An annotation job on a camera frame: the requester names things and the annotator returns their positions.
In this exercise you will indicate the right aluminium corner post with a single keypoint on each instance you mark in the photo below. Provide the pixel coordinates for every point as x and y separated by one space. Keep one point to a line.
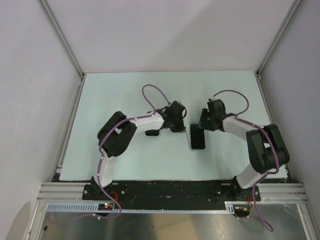
280 34

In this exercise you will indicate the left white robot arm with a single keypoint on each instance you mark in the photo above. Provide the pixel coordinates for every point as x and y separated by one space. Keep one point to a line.
115 136

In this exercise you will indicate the aluminium corner post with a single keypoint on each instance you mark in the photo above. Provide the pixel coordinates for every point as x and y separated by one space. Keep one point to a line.
49 14
280 34

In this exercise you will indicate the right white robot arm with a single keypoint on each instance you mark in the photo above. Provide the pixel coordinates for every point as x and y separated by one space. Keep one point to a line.
267 150

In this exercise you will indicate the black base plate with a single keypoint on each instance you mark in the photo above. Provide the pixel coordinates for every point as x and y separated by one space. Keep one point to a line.
171 195

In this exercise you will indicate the left aluminium corner post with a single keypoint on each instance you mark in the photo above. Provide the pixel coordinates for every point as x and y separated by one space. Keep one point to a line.
49 14

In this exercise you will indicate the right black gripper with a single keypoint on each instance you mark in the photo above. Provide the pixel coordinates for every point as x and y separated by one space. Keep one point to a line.
204 113

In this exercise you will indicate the dark blue smartphone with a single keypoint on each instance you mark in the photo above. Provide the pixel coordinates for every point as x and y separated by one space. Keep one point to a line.
197 137

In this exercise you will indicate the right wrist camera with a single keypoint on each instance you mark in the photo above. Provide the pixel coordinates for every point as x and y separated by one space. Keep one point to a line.
216 107

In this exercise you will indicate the clear phone case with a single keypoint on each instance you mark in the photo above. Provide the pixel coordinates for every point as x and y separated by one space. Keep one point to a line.
187 131

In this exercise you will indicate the aluminium frame rail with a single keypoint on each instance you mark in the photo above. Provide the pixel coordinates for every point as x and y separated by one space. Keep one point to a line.
283 193

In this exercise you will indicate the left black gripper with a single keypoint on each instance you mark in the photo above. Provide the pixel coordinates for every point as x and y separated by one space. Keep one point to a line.
180 128

